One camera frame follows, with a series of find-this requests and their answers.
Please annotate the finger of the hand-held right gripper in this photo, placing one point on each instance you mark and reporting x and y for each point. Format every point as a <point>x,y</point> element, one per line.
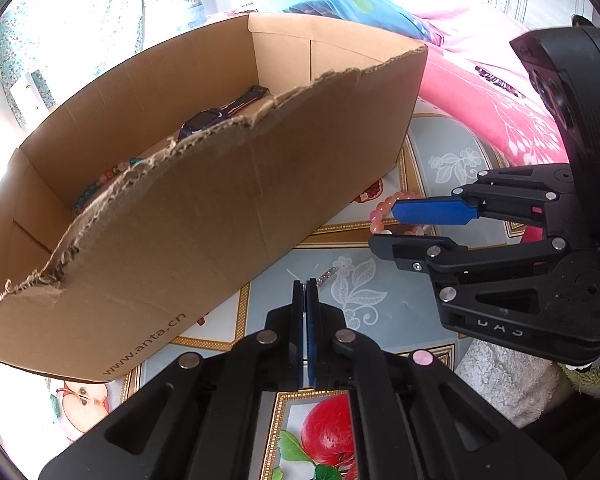
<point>430,211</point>
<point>405,250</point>

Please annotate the white fluffy towel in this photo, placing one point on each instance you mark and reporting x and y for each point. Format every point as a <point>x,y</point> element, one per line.
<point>500,385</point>

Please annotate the pink blanket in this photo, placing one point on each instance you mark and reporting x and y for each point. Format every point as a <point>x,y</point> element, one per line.
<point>470,100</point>

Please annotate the green fluffy cloth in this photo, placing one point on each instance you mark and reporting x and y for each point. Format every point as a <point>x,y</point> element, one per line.
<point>595,382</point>

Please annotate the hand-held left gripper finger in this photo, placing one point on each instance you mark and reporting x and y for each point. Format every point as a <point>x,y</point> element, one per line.
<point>311,340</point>
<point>298,340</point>

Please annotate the teal floral curtain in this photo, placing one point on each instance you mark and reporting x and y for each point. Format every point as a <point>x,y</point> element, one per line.
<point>80,20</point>

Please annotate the blue printed quilt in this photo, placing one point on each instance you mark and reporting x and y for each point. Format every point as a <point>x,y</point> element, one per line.
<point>340,0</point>

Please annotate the white board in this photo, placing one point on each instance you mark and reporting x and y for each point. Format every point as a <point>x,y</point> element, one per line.
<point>27,97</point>

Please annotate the blue water jug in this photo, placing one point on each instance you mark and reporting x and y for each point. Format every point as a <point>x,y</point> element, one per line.
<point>190,10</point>

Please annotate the brown cardboard box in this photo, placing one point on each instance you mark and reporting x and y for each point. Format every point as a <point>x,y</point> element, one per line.
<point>205,240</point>

